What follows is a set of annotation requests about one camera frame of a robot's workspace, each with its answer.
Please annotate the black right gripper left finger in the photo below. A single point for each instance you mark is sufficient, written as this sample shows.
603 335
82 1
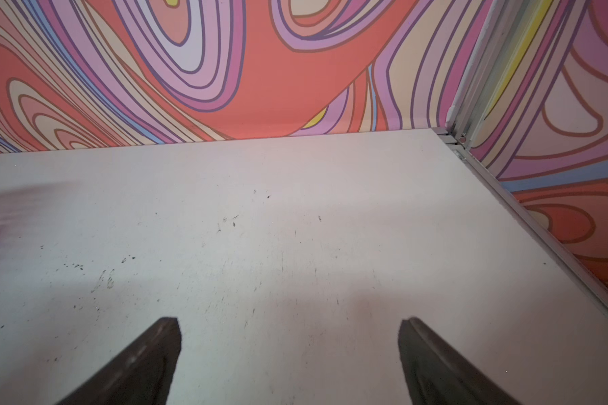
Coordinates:
142 373

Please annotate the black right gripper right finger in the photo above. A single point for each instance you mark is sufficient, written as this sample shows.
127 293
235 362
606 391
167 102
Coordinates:
436 373

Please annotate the aluminium frame post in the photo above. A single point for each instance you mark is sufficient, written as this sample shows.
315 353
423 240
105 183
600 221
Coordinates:
484 71

